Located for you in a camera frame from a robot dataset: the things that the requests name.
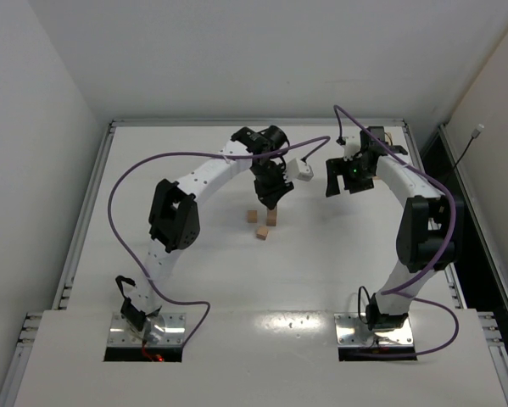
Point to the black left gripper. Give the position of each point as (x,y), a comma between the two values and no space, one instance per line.
(271,187)

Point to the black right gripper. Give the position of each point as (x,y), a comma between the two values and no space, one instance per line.
(334,168)

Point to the wood cube block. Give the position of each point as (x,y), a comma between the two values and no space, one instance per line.
(252,216)
(271,221)
(272,211)
(262,232)

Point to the clear amber plastic bin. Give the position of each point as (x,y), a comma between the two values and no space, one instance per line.
(376,150)

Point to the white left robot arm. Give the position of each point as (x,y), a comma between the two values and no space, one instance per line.
(173,219)

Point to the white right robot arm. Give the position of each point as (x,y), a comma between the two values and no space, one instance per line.
(429,237)

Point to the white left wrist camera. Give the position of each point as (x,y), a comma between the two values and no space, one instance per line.
(298,170)

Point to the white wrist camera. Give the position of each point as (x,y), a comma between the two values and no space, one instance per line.
(351,146)
(298,170)

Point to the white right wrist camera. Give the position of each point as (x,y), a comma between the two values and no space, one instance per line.
(351,146)

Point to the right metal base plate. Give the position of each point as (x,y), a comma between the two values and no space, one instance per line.
(352,333)

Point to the metal base plate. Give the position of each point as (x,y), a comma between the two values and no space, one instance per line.
(166,330)
(352,333)

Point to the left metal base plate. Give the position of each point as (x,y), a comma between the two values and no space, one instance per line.
(166,330)

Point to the aluminium table frame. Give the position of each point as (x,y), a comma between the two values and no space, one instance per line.
(264,311)

